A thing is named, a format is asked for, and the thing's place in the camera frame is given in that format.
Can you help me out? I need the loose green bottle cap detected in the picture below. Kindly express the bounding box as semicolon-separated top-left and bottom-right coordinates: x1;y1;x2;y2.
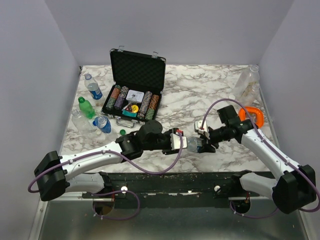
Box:
119;129;126;136

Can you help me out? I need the blue crushed bottle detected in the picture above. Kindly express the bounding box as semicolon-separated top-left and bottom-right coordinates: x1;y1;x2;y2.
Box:
92;116;112;134

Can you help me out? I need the clear Pocari Sweat bottle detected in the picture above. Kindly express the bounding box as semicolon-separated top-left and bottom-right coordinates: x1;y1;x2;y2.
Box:
245;83;260;106

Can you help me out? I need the green soda bottle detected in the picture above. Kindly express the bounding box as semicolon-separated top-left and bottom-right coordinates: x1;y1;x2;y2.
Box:
77;96;96;119

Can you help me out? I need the clear bottle green-blue label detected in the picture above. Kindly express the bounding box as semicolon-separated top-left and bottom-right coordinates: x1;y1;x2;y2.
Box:
187;136;206;154

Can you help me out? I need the orange ring toy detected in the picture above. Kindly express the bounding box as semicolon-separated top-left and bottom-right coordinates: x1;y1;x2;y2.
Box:
238;106;265;129

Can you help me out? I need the yellow dealer chip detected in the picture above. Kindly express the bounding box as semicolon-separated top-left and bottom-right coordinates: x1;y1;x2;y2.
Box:
131;105;139;113

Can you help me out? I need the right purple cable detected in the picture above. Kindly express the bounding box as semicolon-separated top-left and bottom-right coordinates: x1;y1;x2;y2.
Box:
201;98;320;220

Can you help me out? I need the black front rail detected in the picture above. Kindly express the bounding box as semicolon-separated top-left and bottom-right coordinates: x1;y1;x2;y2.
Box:
82;171;276;208

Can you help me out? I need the purple cable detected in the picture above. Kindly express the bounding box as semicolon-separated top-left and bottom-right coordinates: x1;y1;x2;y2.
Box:
201;98;320;220
27;132;185;221

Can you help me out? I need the square clear juice bottle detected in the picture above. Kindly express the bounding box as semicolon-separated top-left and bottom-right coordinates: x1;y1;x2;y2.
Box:
232;65;260;99

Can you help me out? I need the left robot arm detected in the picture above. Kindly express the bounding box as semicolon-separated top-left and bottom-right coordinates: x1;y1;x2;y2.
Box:
28;120;187;202

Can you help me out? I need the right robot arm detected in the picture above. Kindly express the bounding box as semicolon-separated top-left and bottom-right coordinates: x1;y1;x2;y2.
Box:
194;105;319;214

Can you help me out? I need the black poker chip case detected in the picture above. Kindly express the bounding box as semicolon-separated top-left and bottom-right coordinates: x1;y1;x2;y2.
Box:
101;48;167;125

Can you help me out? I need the crushed clear bottle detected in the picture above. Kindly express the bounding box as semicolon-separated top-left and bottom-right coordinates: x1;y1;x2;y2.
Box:
71;109;95;135

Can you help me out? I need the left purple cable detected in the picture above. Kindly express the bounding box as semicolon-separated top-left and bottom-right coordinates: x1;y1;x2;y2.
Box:
27;132;185;221

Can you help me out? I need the blue label water bottle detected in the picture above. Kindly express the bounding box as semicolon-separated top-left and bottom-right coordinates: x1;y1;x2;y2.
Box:
84;73;103;100

